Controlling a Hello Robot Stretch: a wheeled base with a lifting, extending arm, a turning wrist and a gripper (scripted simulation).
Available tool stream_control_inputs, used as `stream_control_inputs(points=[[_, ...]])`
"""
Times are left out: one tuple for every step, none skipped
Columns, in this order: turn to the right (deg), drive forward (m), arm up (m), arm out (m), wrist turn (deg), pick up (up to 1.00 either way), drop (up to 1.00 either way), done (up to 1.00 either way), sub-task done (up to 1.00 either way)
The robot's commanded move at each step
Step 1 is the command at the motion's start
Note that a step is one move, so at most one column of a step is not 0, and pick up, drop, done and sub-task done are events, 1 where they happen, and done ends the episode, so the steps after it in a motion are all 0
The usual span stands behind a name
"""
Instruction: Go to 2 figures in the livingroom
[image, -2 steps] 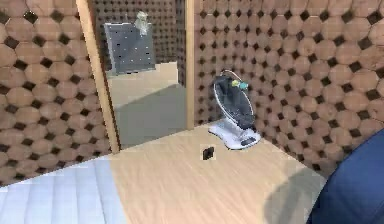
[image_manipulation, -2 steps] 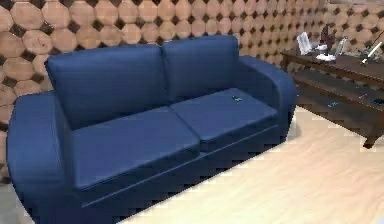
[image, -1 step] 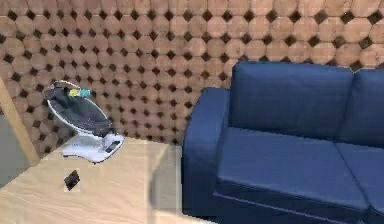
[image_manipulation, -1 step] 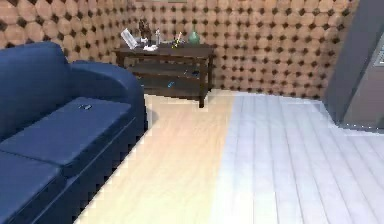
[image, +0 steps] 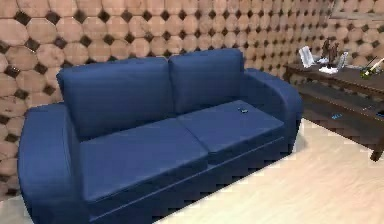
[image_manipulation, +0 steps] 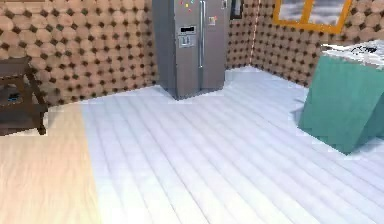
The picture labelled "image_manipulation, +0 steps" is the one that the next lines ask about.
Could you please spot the grey steel fridge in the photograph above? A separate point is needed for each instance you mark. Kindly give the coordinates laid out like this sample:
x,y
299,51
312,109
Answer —
x,y
190,73

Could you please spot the orange framed window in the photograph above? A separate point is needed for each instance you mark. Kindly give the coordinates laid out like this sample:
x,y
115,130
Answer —
x,y
308,15

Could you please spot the teal kitchen counter marble top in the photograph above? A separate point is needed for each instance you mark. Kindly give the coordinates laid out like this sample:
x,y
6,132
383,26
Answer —
x,y
343,100

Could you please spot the dark brown wooden shelf table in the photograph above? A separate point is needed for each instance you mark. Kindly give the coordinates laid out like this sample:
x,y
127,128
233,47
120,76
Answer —
x,y
20,100

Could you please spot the black framed wall picture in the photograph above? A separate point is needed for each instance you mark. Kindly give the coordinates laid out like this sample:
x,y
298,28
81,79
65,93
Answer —
x,y
236,8

